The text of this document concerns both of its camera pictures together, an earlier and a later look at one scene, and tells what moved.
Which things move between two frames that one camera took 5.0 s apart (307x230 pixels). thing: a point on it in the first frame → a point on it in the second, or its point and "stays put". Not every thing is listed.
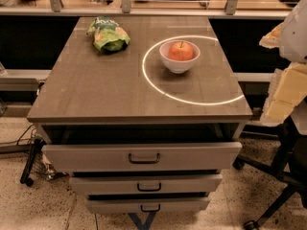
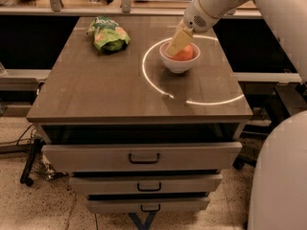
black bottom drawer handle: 151,210 stays put
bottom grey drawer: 145,206 stays put
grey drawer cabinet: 136,137 stays put
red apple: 180,51 stays put
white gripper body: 295,37 → 196,17
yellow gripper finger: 288,89 → 181,39
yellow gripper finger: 271,39 → 181,26
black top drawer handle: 144,162 stays put
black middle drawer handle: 149,190 stays put
